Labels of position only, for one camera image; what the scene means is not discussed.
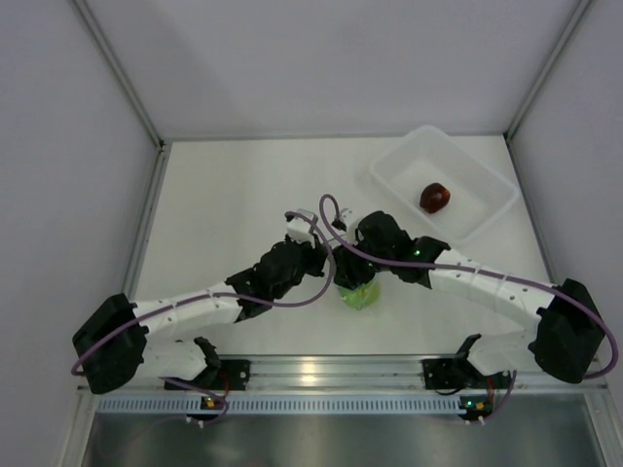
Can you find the aluminium frame post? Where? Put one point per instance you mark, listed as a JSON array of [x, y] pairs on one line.
[[563, 39], [117, 69]]

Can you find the clear plastic bin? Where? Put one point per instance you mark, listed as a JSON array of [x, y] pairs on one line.
[[479, 195]]

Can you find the aluminium mounting rail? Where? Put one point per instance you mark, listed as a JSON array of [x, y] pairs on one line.
[[365, 373]]

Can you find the green fake food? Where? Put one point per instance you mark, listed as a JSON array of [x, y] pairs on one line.
[[362, 296]]

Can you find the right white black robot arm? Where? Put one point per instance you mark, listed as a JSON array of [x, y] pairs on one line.
[[559, 330]]

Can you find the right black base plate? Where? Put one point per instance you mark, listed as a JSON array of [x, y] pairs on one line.
[[450, 374]]

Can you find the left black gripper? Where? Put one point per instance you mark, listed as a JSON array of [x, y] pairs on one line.
[[316, 254]]

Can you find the white slotted cable duct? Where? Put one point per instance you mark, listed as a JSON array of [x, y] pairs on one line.
[[292, 404]]

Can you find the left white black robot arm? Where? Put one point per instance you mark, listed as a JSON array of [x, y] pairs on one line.
[[125, 340]]

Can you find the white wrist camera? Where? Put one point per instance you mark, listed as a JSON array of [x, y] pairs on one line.
[[300, 226], [342, 222]]

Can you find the clear zip top bag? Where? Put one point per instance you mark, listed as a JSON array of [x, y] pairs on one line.
[[355, 278]]

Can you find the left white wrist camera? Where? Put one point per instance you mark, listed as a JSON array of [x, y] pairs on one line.
[[300, 226]]

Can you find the right aluminium frame post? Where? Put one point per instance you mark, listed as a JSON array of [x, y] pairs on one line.
[[563, 39]]

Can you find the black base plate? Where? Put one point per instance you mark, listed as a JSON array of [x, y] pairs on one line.
[[450, 374], [230, 374]]

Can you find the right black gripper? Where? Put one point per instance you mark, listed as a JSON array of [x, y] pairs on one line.
[[350, 272]]

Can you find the left aluminium frame post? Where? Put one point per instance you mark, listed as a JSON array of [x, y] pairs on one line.
[[117, 69]]

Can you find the red fake apple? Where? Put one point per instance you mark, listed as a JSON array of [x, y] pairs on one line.
[[434, 197]]

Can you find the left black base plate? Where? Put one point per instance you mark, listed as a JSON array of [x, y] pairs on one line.
[[230, 374]]

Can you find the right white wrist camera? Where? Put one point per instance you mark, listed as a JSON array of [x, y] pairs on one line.
[[342, 222]]

